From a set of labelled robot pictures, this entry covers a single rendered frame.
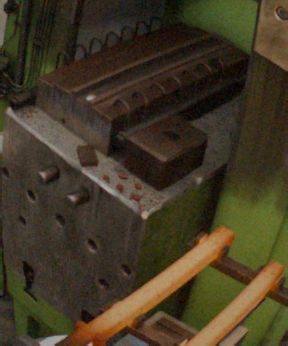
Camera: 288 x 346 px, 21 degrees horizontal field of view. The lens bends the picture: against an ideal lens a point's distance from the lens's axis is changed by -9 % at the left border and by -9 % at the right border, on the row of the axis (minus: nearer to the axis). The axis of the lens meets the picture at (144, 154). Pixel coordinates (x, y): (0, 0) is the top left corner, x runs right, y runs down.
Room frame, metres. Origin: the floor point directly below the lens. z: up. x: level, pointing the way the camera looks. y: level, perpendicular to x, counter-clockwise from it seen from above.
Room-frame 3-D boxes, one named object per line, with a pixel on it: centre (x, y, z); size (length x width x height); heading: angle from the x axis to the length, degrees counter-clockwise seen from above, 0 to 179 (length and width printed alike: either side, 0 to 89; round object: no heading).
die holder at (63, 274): (1.35, -0.03, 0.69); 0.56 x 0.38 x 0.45; 143
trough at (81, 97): (1.36, 0.00, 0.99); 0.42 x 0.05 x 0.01; 143
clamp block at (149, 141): (1.15, -0.04, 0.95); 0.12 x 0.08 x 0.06; 143
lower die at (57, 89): (1.38, 0.02, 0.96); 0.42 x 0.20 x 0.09; 143
